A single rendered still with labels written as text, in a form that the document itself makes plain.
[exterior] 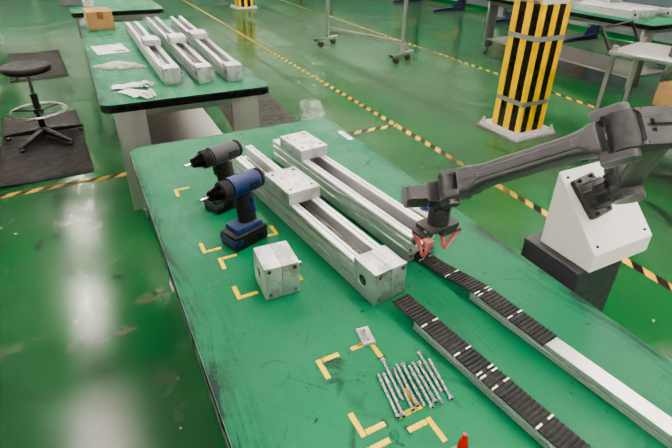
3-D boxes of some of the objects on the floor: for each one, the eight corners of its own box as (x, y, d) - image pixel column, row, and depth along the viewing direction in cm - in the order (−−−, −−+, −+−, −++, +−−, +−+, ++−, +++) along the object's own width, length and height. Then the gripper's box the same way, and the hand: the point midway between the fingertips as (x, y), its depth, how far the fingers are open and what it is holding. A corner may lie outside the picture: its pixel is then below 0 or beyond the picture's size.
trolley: (734, 183, 353) (802, 42, 304) (709, 206, 322) (780, 54, 273) (595, 140, 422) (632, 19, 373) (563, 155, 391) (599, 26, 342)
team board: (313, 47, 726) (312, -105, 630) (335, 42, 758) (338, -103, 662) (393, 65, 638) (406, -108, 542) (414, 59, 670) (431, -105, 575)
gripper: (431, 216, 119) (425, 266, 126) (466, 203, 125) (458, 251, 132) (413, 204, 124) (408, 253, 131) (447, 192, 130) (440, 239, 137)
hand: (433, 250), depth 131 cm, fingers open, 8 cm apart
